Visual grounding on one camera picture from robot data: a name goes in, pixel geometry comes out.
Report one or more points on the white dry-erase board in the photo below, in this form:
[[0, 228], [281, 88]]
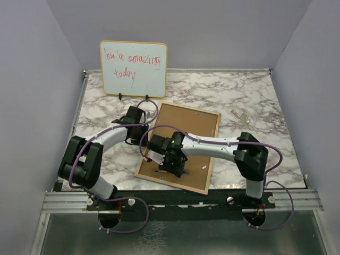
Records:
[[134, 68]]

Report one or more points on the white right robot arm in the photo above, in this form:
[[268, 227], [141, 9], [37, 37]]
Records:
[[245, 151]]

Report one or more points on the clear bag of hardware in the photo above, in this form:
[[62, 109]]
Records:
[[244, 118]]

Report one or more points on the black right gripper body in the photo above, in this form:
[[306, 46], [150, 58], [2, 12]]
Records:
[[172, 165]]

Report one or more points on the black whiteboard stand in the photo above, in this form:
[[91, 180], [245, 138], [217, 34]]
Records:
[[143, 97]]

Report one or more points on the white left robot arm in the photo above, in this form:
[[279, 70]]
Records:
[[82, 159]]

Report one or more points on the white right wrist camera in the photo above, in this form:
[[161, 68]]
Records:
[[155, 157]]

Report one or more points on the blue picture frame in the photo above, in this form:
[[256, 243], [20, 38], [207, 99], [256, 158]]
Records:
[[196, 119]]

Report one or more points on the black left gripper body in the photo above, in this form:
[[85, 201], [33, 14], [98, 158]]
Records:
[[141, 129]]

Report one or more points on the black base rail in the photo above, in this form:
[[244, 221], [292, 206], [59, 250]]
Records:
[[162, 205]]

